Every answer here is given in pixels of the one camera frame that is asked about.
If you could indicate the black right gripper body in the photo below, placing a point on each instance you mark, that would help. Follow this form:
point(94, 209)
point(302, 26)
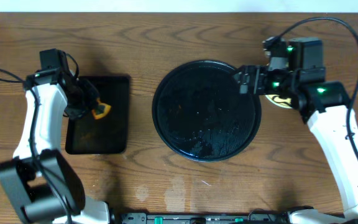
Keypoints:
point(276, 82)

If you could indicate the black round tray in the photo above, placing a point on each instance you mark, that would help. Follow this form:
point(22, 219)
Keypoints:
point(199, 113)

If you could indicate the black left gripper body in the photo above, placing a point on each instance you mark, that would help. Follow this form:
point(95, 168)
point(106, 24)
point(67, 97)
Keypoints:
point(81, 101)

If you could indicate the black rectangular tray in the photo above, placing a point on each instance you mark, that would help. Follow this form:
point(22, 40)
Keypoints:
point(107, 135)

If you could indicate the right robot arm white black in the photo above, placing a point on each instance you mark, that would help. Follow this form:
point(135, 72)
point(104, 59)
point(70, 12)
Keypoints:
point(324, 107)

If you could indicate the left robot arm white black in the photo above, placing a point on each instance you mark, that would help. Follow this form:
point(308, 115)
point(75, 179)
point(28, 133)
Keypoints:
point(38, 181)

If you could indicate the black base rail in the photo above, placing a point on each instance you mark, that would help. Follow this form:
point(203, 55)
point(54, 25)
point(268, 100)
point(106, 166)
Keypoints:
point(255, 217)

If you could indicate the yellow plate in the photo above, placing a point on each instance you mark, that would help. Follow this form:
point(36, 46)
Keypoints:
point(280, 102)

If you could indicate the orange green sponge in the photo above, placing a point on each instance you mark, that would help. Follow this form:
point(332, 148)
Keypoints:
point(100, 109)

